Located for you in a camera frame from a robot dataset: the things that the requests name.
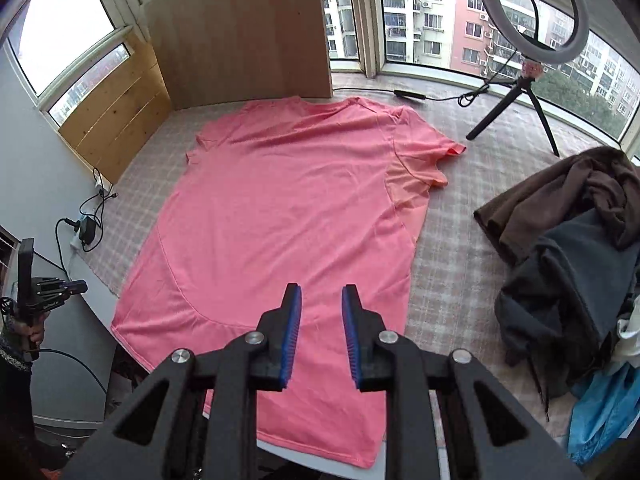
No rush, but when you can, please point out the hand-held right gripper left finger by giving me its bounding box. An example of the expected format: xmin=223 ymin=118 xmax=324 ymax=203
xmin=60 ymin=282 xmax=303 ymax=480

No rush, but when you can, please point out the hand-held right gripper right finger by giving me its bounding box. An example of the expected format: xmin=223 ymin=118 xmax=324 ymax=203
xmin=341 ymin=284 xmax=583 ymax=480

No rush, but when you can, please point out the pink t-shirt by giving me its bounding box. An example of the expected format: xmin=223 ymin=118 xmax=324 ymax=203
xmin=110 ymin=96 xmax=467 ymax=471

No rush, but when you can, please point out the person's left forearm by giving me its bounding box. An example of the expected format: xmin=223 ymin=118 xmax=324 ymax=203
xmin=0 ymin=320 xmax=37 ymax=480

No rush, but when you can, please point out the person's left hand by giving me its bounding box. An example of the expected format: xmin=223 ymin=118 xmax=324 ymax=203
xmin=26 ymin=312 xmax=47 ymax=350

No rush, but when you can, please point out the black power adapter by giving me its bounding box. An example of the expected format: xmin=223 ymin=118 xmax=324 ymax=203
xmin=80 ymin=216 xmax=100 ymax=247

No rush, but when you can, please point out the pine wood panel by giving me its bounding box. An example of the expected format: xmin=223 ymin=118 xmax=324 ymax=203
xmin=57 ymin=35 xmax=173 ymax=185

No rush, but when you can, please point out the dark grey garment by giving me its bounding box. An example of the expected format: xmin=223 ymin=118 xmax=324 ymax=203
xmin=495 ymin=207 xmax=636 ymax=396

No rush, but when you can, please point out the blue garment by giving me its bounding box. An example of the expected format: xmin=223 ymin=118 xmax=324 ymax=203
xmin=567 ymin=360 xmax=640 ymax=466

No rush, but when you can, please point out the white garment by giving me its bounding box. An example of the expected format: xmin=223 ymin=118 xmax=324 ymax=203
xmin=612 ymin=300 xmax=640 ymax=361

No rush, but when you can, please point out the light wooden board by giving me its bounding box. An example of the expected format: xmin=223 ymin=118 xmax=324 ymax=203
xmin=142 ymin=0 xmax=334 ymax=111

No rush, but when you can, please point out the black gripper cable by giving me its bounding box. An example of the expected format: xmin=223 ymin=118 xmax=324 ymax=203
xmin=30 ymin=347 xmax=108 ymax=396

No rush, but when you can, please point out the black cables and power strip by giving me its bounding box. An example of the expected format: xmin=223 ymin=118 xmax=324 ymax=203
xmin=56 ymin=187 xmax=119 ymax=261

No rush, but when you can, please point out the black ring light cable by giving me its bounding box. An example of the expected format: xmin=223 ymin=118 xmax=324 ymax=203
xmin=332 ymin=85 xmax=506 ymax=108

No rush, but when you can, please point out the white window frame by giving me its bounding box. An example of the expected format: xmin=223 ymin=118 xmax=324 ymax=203
xmin=0 ymin=0 xmax=640 ymax=161

